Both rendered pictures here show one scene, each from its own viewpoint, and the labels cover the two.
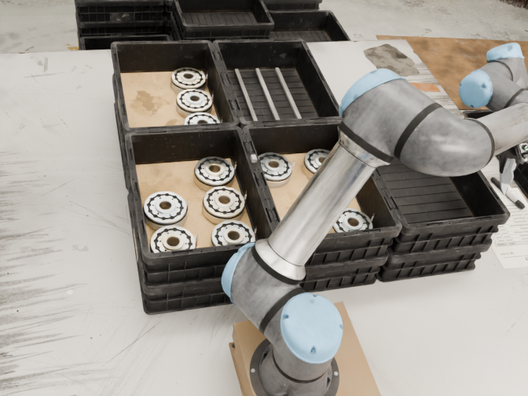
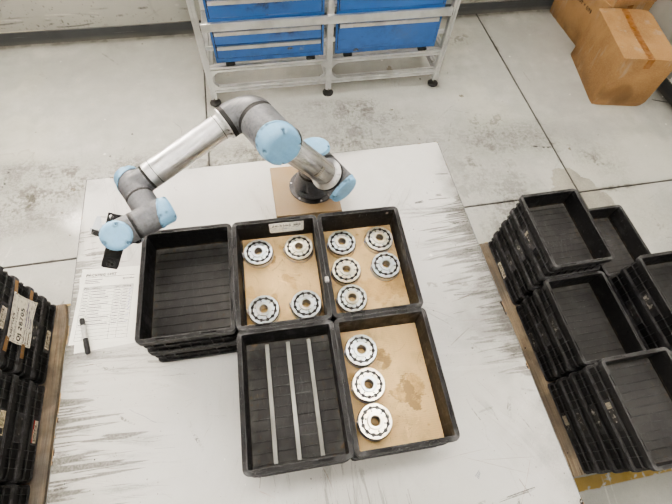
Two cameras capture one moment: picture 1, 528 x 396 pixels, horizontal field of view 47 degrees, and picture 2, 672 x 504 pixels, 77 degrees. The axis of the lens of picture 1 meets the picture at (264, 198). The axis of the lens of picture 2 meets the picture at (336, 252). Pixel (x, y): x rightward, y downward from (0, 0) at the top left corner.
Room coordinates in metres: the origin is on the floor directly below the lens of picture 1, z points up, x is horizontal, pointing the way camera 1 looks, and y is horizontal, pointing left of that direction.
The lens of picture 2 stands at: (1.69, 0.16, 2.18)
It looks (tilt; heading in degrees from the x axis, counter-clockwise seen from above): 61 degrees down; 190
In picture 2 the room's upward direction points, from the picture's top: 5 degrees clockwise
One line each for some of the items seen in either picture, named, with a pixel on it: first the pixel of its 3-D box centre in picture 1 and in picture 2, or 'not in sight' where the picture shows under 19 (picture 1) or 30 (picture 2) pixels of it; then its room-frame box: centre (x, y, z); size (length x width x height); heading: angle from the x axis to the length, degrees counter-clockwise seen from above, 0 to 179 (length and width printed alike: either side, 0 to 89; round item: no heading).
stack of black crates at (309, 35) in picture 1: (296, 57); not in sight; (2.56, -0.01, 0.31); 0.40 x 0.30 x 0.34; 115
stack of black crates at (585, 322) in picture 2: not in sight; (573, 327); (0.74, 1.18, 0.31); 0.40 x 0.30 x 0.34; 25
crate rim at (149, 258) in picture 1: (198, 188); (367, 259); (0.98, 0.16, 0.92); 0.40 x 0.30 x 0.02; 23
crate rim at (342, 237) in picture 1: (317, 177); (279, 269); (1.10, -0.12, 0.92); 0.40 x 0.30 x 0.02; 23
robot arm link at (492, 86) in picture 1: (490, 89); (150, 212); (1.17, -0.44, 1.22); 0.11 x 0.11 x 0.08; 51
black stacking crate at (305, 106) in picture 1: (272, 95); (292, 395); (1.47, 0.04, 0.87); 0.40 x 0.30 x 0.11; 23
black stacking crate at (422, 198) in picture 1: (417, 182); (191, 286); (1.22, -0.39, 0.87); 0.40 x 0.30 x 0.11; 23
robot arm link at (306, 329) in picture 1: (306, 333); (314, 157); (0.63, -0.13, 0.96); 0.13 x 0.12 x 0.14; 51
